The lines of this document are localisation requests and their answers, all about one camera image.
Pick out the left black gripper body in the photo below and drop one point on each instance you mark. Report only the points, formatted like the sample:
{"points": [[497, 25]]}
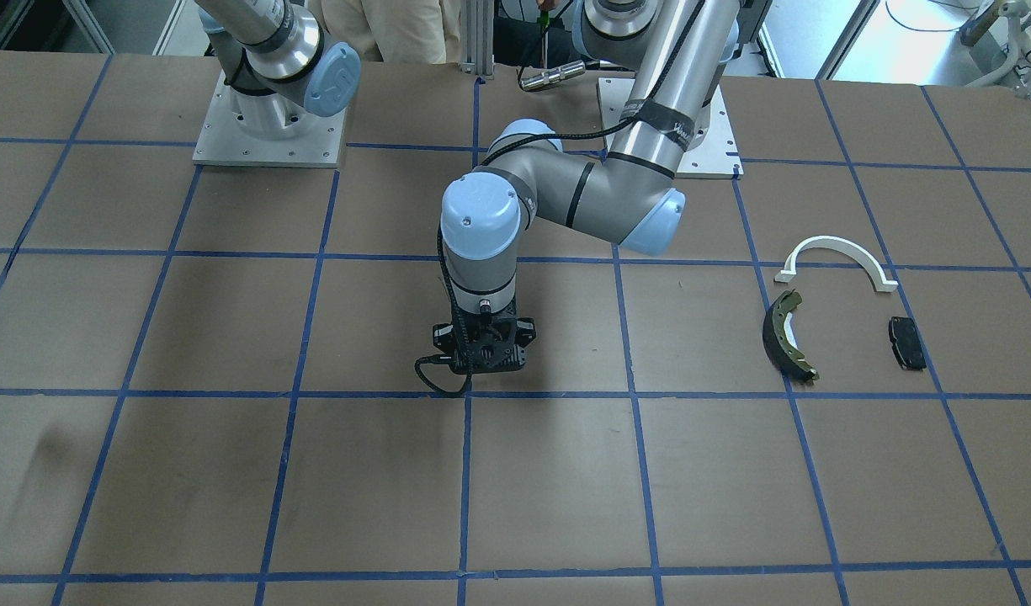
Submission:
{"points": [[442, 335]]}

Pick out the white curved plastic piece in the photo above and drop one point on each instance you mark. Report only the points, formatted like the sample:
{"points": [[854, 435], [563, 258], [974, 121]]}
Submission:
{"points": [[879, 279]]}

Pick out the black brake pad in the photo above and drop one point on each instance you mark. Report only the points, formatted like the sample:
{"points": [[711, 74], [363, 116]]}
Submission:
{"points": [[906, 343]]}

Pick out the green handled screwdriver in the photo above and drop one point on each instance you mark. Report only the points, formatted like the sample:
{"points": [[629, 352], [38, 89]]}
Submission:
{"points": [[544, 21]]}

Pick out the olive brake shoe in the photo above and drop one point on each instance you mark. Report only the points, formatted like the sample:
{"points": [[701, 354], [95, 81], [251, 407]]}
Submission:
{"points": [[779, 339]]}

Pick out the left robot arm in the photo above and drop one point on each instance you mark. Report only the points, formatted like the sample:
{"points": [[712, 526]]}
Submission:
{"points": [[677, 50]]}

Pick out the seated person beige shirt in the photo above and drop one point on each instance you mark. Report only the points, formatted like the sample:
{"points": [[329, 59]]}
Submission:
{"points": [[401, 32]]}

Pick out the aluminium frame post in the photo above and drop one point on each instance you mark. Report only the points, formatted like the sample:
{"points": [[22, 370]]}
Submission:
{"points": [[477, 20]]}

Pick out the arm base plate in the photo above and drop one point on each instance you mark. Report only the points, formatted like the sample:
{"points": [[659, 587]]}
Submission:
{"points": [[266, 131], [715, 155]]}

